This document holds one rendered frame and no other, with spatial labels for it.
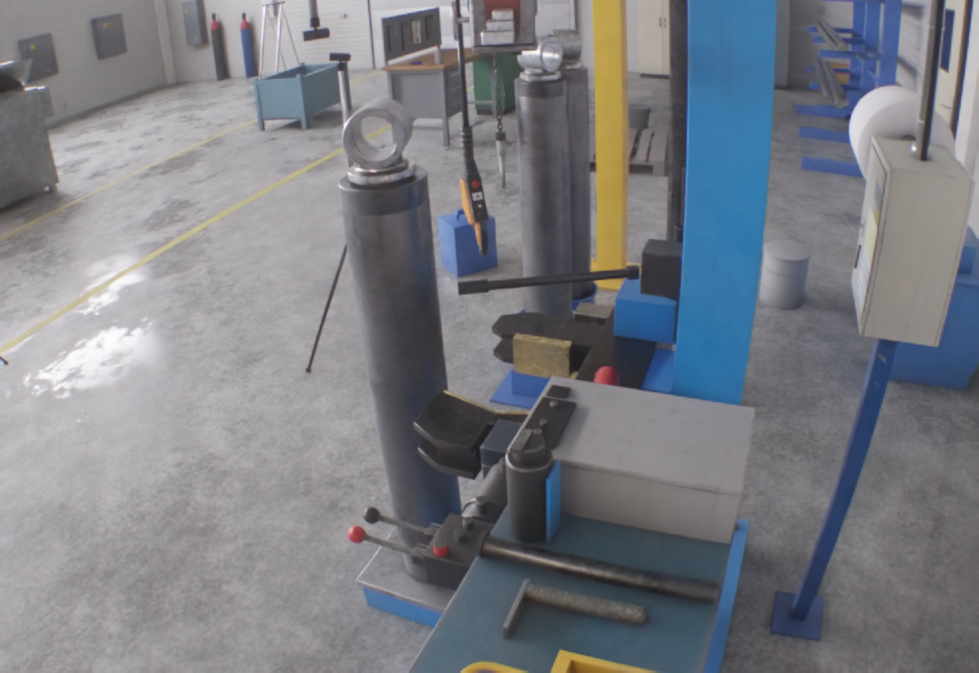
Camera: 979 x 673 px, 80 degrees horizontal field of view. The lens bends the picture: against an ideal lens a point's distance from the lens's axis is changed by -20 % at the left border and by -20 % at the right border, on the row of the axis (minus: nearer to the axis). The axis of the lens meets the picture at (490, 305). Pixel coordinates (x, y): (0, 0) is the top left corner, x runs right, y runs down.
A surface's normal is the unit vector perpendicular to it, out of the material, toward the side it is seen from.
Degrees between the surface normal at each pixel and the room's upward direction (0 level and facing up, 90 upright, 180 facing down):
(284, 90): 90
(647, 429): 0
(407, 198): 90
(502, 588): 0
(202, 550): 0
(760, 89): 90
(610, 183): 90
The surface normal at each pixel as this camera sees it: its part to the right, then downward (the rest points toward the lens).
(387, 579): -0.05, -0.88
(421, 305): 0.68, 0.31
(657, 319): -0.38, 0.45
